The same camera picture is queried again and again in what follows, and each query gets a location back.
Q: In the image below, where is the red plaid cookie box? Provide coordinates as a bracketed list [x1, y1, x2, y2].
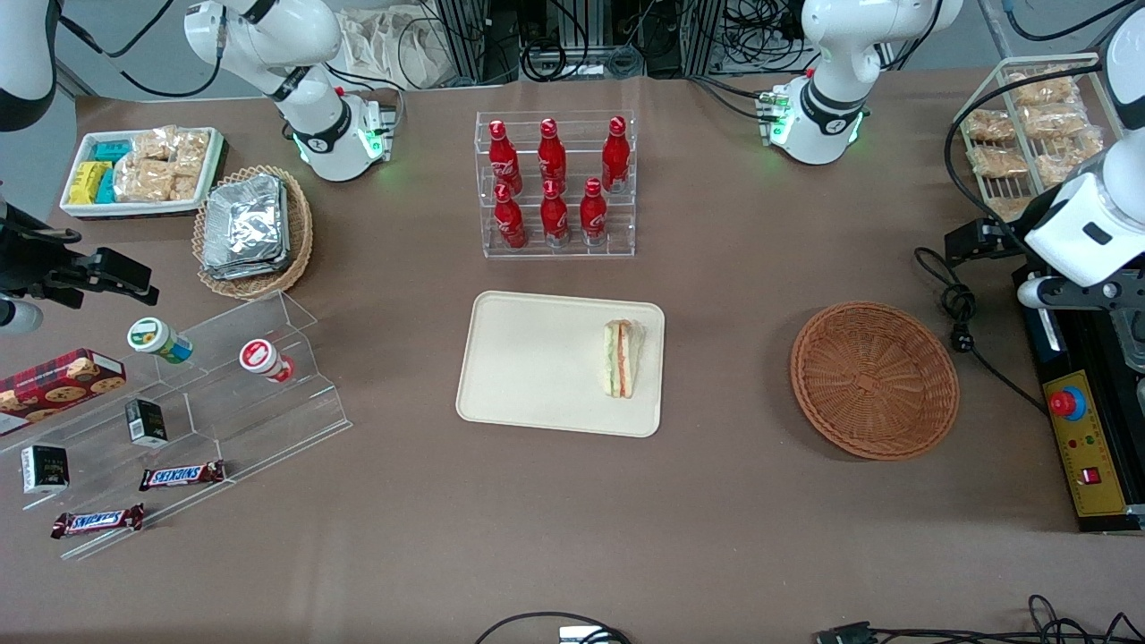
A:
[0, 348, 127, 438]

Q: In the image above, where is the aluminium frame profile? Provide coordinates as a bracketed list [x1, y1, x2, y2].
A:
[679, 0, 728, 78]
[433, 0, 489, 87]

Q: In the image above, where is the black coiled cable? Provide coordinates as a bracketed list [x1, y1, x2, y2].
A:
[522, 39, 571, 82]

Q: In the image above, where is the black tangled cable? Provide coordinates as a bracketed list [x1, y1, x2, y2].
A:
[1027, 594, 1145, 644]

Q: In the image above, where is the black power cable with plug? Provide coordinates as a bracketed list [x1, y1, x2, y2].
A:
[913, 246, 1048, 415]

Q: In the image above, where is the translucent grey plastic piece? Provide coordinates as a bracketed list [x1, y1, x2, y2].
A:
[1112, 309, 1145, 374]

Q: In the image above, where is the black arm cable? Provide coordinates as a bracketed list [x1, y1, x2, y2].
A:
[55, 0, 226, 100]
[943, 52, 1107, 235]

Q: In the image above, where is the white wire basket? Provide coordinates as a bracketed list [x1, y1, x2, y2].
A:
[952, 55, 1124, 226]

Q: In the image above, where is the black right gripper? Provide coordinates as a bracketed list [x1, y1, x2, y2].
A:
[0, 204, 160, 306]

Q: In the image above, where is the black looped cable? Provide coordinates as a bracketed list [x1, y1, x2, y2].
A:
[473, 611, 632, 644]

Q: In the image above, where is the black yellow control box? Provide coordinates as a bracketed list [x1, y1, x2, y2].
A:
[1020, 295, 1145, 534]

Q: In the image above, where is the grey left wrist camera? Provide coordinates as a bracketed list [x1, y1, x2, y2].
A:
[1016, 275, 1068, 311]

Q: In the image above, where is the clear acrylic stepped shelf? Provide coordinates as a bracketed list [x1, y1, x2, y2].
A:
[0, 290, 352, 563]

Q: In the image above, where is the silver foil pack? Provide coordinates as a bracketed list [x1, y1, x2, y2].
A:
[201, 241, 291, 281]
[206, 174, 289, 267]

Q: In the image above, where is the brown Snickers bar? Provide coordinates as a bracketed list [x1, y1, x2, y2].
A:
[138, 460, 227, 493]
[50, 503, 147, 540]

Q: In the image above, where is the yellow snack pack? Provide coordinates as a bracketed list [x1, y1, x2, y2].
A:
[69, 161, 110, 206]

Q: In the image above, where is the green-lid yogurt cup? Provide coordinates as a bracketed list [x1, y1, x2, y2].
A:
[126, 317, 194, 366]

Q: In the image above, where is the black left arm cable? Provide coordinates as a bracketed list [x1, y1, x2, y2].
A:
[943, 52, 1107, 235]

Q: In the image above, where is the oval wicker basket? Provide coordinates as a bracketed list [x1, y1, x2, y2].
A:
[191, 165, 315, 301]

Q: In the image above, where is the round brown wicker basket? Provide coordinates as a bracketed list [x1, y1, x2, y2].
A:
[790, 301, 961, 462]

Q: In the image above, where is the white rectangular snack tray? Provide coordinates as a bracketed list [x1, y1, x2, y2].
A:
[60, 126, 225, 221]

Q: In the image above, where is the small black box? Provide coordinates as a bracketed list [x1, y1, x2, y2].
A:
[124, 398, 170, 449]
[20, 445, 71, 496]

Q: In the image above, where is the black connector with cable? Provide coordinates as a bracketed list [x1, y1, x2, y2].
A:
[815, 621, 1030, 644]

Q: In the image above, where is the clear acrylic bottle rack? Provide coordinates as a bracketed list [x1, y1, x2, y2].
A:
[475, 110, 637, 260]

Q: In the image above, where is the triangle sandwich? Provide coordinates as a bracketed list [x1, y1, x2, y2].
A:
[601, 318, 646, 400]

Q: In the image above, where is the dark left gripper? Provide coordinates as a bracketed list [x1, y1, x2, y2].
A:
[946, 219, 1145, 312]

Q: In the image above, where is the crumpled clear plastic bag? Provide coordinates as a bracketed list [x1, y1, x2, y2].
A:
[337, 6, 449, 91]

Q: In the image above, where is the red-lid yogurt cup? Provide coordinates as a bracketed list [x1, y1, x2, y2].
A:
[238, 338, 297, 385]

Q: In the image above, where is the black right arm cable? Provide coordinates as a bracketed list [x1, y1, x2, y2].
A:
[55, 0, 226, 100]

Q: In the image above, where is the beige plastic tray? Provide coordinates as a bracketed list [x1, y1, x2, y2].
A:
[455, 291, 666, 439]

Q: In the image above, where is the red cola bottle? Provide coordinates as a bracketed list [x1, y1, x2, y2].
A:
[540, 179, 572, 249]
[579, 177, 609, 248]
[601, 116, 632, 194]
[538, 118, 568, 190]
[493, 183, 528, 250]
[488, 120, 523, 194]

